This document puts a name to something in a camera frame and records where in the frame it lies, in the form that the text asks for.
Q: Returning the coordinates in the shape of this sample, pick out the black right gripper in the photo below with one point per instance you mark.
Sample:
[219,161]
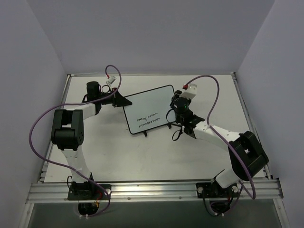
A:
[176,98]

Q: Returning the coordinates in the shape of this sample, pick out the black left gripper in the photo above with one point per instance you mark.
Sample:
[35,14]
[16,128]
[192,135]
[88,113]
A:
[114,98]

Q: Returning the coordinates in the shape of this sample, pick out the small black-framed whiteboard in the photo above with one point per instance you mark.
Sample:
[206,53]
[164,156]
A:
[150,109]

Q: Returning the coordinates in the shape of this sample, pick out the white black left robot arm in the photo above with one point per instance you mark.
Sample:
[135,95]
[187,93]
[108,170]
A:
[68,127]

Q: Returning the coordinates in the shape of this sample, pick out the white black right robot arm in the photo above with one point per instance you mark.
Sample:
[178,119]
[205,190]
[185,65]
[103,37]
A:
[246,154]

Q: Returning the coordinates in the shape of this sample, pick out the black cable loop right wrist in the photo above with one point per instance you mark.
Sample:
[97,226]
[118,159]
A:
[176,135]

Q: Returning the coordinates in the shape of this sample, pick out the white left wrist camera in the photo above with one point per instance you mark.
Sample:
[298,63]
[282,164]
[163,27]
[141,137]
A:
[110,80]

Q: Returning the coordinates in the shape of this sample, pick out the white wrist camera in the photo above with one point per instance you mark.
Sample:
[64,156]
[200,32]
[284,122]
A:
[110,80]
[189,91]

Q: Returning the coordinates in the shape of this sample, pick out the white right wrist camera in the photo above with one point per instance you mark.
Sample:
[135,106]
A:
[189,91]

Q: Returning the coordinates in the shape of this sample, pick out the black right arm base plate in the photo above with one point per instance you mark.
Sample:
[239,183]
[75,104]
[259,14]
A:
[213,190]

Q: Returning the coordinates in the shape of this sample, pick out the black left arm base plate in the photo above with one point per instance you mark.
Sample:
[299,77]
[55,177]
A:
[88,191]

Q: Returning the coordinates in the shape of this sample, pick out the aluminium table frame rail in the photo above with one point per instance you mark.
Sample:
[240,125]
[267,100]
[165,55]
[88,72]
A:
[263,186]

